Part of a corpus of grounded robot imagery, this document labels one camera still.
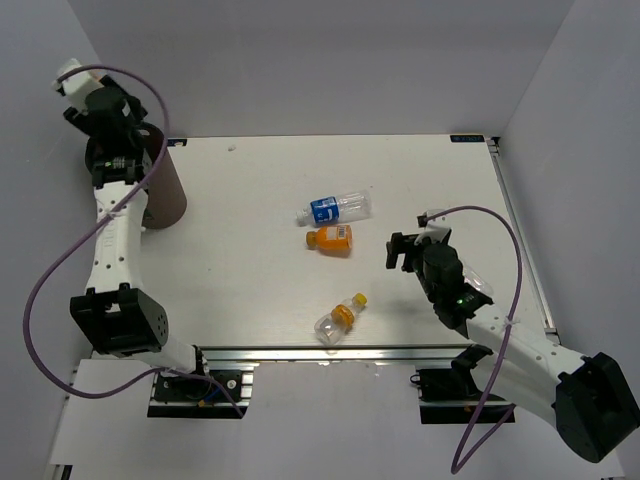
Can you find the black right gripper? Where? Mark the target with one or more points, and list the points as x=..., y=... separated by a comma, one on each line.
x=398, y=245

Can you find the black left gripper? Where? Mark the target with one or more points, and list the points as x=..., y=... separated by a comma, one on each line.
x=83, y=122

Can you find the orange juice bottle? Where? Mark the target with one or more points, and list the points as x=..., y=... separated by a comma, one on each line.
x=333, y=240

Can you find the small clear yellow-cap bottle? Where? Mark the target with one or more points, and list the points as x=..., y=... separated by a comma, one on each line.
x=332, y=327

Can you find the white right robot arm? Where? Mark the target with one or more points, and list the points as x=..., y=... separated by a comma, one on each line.
x=586, y=399

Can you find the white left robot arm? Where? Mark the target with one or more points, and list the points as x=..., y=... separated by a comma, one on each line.
x=136, y=187

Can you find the small sticker near bin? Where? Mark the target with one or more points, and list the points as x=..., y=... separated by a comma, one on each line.
x=177, y=142

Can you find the brown cylindrical bin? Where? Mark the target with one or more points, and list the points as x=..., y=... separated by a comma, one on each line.
x=167, y=201

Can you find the blue label clear bottle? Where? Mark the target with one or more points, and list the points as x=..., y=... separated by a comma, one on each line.
x=330, y=210

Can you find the blue table label sticker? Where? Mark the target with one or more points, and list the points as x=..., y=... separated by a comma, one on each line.
x=467, y=138

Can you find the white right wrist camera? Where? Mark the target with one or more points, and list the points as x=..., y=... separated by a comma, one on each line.
x=434, y=227

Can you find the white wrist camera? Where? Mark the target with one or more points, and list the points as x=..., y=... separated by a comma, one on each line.
x=434, y=227
x=77, y=88

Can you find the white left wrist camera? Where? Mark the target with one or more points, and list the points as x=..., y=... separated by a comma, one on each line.
x=77, y=88

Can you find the aluminium front rail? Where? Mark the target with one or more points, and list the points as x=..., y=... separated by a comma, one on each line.
x=308, y=354

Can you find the aluminium rail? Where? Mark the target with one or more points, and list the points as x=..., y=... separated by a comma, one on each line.
x=308, y=354
x=537, y=290

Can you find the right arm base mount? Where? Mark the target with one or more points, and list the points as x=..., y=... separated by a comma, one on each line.
x=449, y=396

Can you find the aluminium right side rail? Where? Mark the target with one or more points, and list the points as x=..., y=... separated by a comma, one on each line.
x=537, y=290

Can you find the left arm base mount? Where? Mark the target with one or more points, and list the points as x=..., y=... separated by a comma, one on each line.
x=174, y=397

